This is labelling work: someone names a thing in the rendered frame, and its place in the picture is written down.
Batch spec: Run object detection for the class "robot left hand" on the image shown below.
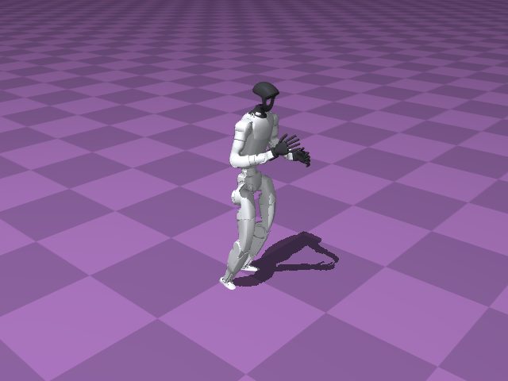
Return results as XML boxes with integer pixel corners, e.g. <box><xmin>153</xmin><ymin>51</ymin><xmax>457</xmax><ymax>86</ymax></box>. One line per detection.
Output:
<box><xmin>292</xmin><ymin>147</ymin><xmax>310</xmax><ymax>167</ymax></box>

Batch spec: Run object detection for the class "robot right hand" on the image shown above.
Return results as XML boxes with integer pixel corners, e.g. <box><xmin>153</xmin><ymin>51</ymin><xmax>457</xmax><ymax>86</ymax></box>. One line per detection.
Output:
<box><xmin>266</xmin><ymin>133</ymin><xmax>301</xmax><ymax>161</ymax></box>

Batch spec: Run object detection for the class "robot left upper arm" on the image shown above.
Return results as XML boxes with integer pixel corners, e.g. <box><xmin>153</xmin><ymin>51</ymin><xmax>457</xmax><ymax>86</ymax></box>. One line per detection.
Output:
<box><xmin>267</xmin><ymin>112</ymin><xmax>279</xmax><ymax>148</ymax></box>

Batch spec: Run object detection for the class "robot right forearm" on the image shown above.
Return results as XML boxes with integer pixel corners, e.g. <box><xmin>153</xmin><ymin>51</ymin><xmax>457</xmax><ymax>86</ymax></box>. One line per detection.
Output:
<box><xmin>231</xmin><ymin>150</ymin><xmax>274</xmax><ymax>168</ymax></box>

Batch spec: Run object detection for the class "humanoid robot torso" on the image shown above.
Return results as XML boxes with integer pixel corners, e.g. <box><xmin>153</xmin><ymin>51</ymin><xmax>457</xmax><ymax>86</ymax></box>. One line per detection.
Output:
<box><xmin>237</xmin><ymin>112</ymin><xmax>274</xmax><ymax>193</ymax></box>

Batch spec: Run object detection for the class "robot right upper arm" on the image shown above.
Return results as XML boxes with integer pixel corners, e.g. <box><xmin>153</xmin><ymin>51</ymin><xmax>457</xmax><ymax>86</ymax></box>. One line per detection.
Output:
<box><xmin>229</xmin><ymin>119</ymin><xmax>252</xmax><ymax>168</ymax></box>

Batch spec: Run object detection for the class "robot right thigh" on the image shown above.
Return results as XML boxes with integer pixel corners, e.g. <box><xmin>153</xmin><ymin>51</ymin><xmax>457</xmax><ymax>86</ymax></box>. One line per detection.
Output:
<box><xmin>231</xmin><ymin>184</ymin><xmax>256</xmax><ymax>256</ymax></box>

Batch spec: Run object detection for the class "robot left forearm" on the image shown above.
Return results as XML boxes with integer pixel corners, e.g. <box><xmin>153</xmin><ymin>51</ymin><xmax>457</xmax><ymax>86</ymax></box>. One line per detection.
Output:
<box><xmin>283</xmin><ymin>149</ymin><xmax>293</xmax><ymax>160</ymax></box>

